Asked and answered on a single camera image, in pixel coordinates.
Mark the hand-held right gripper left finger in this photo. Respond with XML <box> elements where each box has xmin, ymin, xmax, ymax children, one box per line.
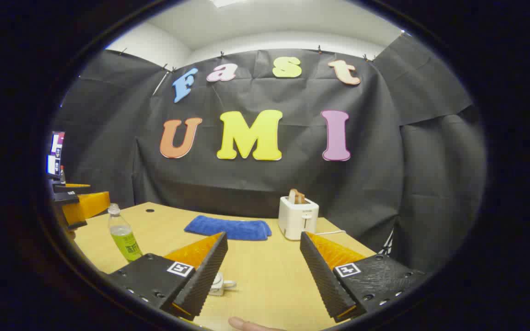
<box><xmin>108</xmin><ymin>232</ymin><xmax>229</xmax><ymax>321</ymax></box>

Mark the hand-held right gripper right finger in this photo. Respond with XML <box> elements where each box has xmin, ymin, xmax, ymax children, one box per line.
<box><xmin>300</xmin><ymin>231</ymin><xmax>427</xmax><ymax>323</ymax></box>

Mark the white teacup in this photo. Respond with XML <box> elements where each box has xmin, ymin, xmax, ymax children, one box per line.
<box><xmin>209</xmin><ymin>272</ymin><xmax>237</xmax><ymax>297</ymax></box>

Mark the green label water bottle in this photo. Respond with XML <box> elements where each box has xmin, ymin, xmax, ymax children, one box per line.
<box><xmin>108</xmin><ymin>203</ymin><xmax>144</xmax><ymax>263</ymax></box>

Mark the blue towel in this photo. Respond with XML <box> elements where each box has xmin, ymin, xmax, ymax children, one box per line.
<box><xmin>184</xmin><ymin>215</ymin><xmax>272</xmax><ymax>241</ymax></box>

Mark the computer monitor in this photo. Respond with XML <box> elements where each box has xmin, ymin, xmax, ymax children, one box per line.
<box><xmin>46</xmin><ymin>131</ymin><xmax>66</xmax><ymax>180</ymax></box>

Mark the white toaster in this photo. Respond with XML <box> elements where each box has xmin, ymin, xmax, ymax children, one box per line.
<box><xmin>278</xmin><ymin>196</ymin><xmax>320</xmax><ymax>240</ymax></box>

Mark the white metal stand frame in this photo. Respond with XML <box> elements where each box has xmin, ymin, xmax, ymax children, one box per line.
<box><xmin>378</xmin><ymin>228</ymin><xmax>395</xmax><ymax>256</ymax></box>

